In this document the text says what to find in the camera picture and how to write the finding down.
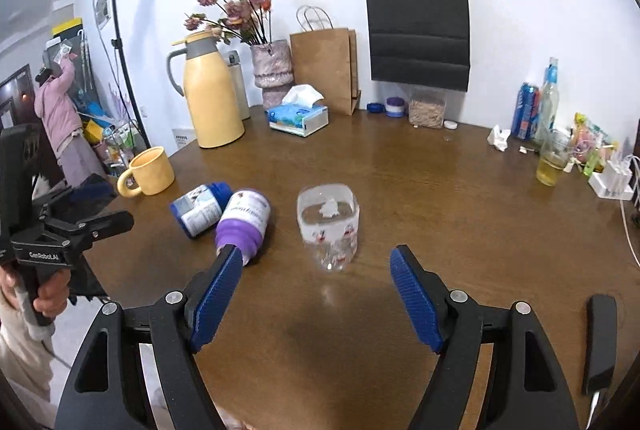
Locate purple supplement bottle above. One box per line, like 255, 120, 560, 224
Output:
215, 188, 271, 266

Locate clear plastic christmas cup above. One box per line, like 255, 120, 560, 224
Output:
296, 183, 360, 272

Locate person's left hand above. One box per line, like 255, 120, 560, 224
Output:
1, 265, 70, 319

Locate black phone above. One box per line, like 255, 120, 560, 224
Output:
582, 293, 617, 395

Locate yellow ceramic mug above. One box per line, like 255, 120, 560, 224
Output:
117, 146, 175, 198

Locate person in pink jacket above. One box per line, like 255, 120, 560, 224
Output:
34, 52, 106, 187

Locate blue white supplement bottle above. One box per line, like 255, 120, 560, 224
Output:
169, 182, 233, 239

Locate yellow thermos jug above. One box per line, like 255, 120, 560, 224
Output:
166, 30, 245, 149

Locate steel thermos bottle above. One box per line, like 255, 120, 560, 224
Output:
227, 50, 250, 120

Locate white power strip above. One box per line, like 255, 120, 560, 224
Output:
588, 160, 634, 201

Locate blue tissue box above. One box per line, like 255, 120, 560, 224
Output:
267, 84, 329, 138

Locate glass of yellow tea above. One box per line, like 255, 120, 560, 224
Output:
536, 130, 574, 187

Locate colourful snack packets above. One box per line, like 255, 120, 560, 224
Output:
572, 112, 620, 177

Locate dried pink flowers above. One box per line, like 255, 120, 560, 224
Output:
184, 0, 272, 46

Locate crumpled white tissue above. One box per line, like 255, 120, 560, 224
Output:
487, 124, 511, 153

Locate blue drink can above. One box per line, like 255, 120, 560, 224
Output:
511, 83, 540, 141

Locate clear glass bottle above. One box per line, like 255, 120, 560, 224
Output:
534, 57, 560, 146

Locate brown paper bag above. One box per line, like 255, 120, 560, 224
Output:
290, 5, 361, 116

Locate clear jar of grains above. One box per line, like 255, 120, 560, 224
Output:
408, 90, 446, 129

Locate blue bottle cap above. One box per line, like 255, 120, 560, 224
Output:
366, 102, 385, 113

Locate small purple white jar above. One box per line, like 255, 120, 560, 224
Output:
385, 96, 406, 118

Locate black paper bag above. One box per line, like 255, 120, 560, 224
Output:
367, 0, 471, 93

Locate wire storage rack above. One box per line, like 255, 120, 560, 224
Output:
94, 123, 137, 177

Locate white charging cable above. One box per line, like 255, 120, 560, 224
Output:
618, 153, 640, 269

